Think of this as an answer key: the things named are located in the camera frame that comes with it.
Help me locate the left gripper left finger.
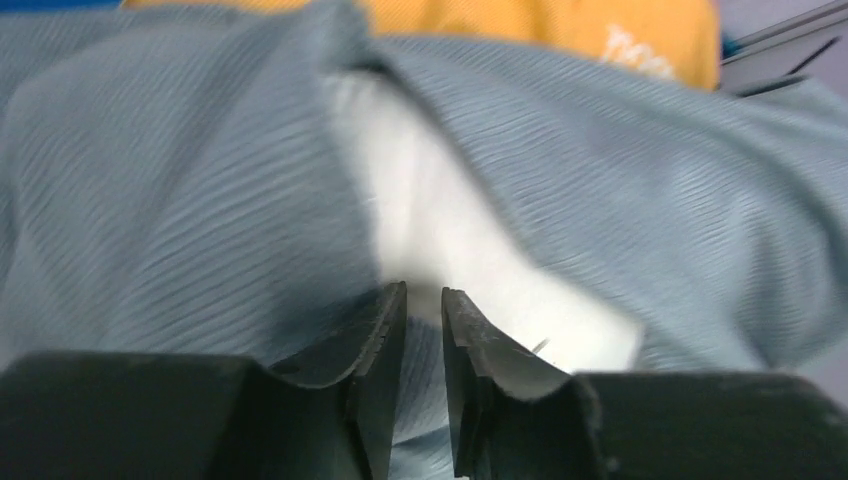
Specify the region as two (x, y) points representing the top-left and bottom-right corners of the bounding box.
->
(1, 283), (407, 479)

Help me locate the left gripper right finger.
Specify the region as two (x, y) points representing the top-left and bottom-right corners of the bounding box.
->
(442, 288), (847, 480)

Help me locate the white pillow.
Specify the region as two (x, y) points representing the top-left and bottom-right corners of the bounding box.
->
(326, 72), (643, 373)

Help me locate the grey blue pillowcase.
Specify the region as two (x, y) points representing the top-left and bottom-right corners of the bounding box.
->
(1, 6), (847, 479)

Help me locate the orange printed pillow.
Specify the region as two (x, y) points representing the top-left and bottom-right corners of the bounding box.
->
(122, 0), (722, 92)

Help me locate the blue pillow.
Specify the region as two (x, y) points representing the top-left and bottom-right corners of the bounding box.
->
(0, 0), (123, 13)

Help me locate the black tripod stand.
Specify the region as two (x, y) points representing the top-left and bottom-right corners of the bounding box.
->
(721, 35), (847, 97)

